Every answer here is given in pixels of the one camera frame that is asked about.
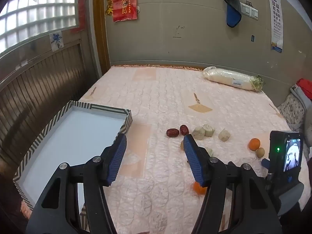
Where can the striped cardboard box tray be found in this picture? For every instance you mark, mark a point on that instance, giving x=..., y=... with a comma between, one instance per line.
x=73, y=131

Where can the brown longan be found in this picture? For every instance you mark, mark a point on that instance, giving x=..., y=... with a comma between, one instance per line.
x=260, y=152
x=181, y=145

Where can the red paper strip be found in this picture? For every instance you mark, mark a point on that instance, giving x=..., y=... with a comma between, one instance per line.
x=81, y=12

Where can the blue flower sticker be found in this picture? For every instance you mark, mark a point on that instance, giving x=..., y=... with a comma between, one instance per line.
x=56, y=40

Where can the red date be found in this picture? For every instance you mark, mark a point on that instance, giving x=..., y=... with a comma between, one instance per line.
x=184, y=129
x=172, y=132

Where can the pink quilted bedspread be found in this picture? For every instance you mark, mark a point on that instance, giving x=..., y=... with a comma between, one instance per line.
x=165, y=97

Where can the wrapped white radish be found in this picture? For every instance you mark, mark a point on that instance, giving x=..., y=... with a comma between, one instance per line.
x=231, y=78

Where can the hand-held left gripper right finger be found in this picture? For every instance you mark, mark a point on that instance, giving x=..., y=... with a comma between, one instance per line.
x=193, y=160

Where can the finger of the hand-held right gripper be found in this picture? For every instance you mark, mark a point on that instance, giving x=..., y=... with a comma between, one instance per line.
x=265, y=162

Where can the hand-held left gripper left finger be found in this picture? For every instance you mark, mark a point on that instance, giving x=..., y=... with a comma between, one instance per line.
x=117, y=160

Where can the ribbed metal door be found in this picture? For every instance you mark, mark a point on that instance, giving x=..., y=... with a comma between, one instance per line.
x=48, y=85

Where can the red cloth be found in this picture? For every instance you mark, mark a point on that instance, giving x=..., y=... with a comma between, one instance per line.
x=305, y=84

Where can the orange mandarin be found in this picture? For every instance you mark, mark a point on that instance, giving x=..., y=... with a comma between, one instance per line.
x=198, y=189
x=254, y=143

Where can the glass block window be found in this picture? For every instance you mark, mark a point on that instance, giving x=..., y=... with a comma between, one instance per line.
x=39, y=9

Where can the blue grey hanging cloth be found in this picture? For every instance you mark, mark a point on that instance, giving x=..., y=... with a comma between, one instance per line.
x=231, y=4

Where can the white wall switches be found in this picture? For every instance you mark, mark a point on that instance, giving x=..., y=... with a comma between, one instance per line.
x=249, y=9

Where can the eye chart poster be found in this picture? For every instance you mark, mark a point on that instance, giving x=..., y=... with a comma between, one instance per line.
x=276, y=22

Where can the gold wall ornament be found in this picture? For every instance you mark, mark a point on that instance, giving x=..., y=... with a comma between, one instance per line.
x=109, y=6

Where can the grey folded cloth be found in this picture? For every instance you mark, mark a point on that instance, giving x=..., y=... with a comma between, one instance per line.
x=301, y=97

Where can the wooden door frame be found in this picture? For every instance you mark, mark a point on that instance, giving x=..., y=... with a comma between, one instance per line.
x=101, y=29

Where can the red wall calendar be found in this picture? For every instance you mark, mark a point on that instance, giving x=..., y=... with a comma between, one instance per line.
x=124, y=1

